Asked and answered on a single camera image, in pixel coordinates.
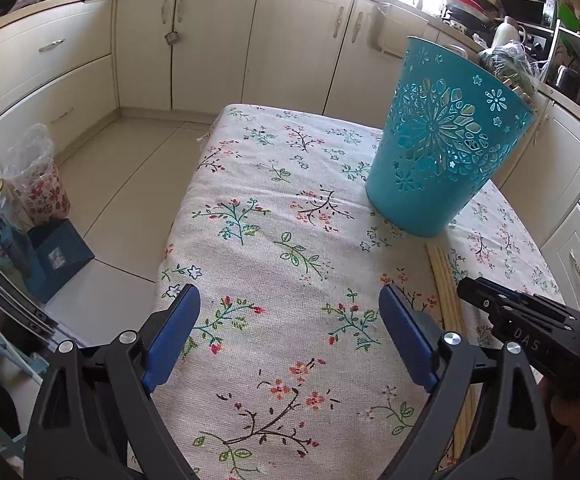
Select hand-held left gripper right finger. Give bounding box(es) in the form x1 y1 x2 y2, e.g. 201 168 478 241
378 284 554 480

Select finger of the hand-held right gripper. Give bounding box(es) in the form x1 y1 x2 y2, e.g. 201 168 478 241
457 277 580 326
484 304 571 334

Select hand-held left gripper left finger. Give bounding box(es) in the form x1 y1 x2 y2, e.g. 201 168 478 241
24 284 201 480

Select bundle of wooden chopsticks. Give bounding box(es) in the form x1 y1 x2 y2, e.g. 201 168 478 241
427 244 474 467

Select teal perforated plastic basket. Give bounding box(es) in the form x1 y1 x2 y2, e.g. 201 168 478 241
364 35 536 239

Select person's right hand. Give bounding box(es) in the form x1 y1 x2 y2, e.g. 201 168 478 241
549 394 580 434

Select floral tablecloth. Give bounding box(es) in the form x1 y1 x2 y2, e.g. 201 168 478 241
126 103 569 480

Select dark blue box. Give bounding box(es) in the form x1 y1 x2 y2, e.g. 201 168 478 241
24 219 96 304

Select floral bin with plastic bag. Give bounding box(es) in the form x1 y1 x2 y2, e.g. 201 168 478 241
1 123 71 227

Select steel cooking pot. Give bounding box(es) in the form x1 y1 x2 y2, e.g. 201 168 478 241
554 64 580 92

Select plastic bag of vegetables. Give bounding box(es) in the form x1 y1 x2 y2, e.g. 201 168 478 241
478 41 542 95

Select white thermos jug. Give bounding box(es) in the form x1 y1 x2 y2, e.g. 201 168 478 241
492 15 522 52

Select green box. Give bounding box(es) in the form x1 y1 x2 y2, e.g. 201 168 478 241
557 2 580 34

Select white hanging door bin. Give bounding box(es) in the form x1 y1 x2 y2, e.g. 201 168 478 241
372 2 431 59

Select stack of dishes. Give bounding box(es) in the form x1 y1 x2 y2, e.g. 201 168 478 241
442 0 502 37

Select cream kitchen cabinets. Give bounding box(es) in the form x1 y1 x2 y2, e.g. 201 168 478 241
0 0 580 313

